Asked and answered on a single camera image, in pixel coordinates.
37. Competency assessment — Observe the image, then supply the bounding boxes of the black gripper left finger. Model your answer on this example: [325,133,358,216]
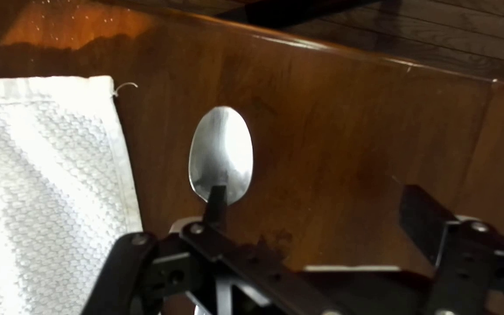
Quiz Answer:
[203,186,227,228]

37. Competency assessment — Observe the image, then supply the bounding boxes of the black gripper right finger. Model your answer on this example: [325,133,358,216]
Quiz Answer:
[399,186,456,265]

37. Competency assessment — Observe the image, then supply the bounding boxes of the silver metal spoon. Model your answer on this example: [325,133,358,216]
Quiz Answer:
[187,105,253,205]

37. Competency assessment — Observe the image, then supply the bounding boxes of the white cloth towel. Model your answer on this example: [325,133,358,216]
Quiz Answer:
[0,76,141,315]

